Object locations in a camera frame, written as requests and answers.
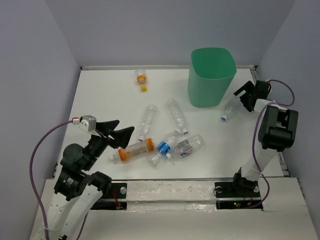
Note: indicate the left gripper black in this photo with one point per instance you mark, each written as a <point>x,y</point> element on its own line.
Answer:
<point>122,136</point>

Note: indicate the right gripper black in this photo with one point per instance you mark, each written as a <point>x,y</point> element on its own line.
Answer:
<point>248,86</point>

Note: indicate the clear bottle blue cap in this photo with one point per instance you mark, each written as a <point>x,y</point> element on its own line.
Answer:
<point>231,108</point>

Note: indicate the clear bottle white cap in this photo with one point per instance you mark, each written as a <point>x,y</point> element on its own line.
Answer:
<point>148,118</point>

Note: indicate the small bottle orange label yellow cap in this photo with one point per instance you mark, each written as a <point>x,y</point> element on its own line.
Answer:
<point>141,79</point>

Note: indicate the clear bottle blue-ringed cap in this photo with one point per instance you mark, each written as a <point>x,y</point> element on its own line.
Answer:
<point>177,116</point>

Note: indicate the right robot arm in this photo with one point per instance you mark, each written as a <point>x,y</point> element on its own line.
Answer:
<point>275,130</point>

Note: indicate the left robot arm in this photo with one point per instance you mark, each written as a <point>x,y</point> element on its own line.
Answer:
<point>75,191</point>

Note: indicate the green plastic bin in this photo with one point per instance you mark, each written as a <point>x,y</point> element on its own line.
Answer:
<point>211,72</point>

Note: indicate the large orange label bottle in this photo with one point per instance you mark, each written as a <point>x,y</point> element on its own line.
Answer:
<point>123,155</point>

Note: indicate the crushed bottle blue label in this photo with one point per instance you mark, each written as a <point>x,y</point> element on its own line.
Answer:
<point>164,150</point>

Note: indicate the white foam strip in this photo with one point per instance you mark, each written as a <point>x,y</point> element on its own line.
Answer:
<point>167,190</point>

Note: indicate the clear bottle white printed label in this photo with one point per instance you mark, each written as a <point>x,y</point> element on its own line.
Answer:
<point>186,147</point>

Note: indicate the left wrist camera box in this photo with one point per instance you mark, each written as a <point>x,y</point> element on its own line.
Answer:
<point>88,124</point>

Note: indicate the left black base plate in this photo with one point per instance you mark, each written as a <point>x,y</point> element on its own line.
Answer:
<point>115,199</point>

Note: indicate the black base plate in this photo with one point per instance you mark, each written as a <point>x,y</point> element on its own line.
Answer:
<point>115,199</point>
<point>230,197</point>

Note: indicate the aluminium back rail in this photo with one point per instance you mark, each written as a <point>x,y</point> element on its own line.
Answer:
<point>133,67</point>

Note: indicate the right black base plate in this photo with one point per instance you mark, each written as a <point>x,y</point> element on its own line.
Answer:
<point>230,197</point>

